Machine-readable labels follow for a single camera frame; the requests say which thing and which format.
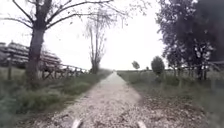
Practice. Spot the wooden rail fence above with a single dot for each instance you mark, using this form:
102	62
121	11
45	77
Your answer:
60	70

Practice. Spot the building with tiered roofs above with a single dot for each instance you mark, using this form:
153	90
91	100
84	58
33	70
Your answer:
18	53

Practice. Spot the grass verge with fence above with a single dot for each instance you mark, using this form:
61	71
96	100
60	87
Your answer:
36	95

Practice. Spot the round dark bush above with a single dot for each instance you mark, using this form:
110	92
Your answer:
157	64

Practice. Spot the slender bare tree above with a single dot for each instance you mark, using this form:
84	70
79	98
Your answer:
96	50

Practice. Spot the large bare tree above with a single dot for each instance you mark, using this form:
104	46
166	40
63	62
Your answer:
36	43

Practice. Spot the grass verge with leaves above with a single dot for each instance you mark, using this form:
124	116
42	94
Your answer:
173	87

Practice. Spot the dark leafy trees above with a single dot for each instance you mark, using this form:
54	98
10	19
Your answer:
195	33

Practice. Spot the robot's own part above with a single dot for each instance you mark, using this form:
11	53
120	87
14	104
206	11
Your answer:
76	123
141	124

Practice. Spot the small distant tree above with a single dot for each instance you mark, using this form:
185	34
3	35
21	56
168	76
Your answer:
135	64

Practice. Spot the pale gravel path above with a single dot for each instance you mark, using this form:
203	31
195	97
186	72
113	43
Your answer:
111	95

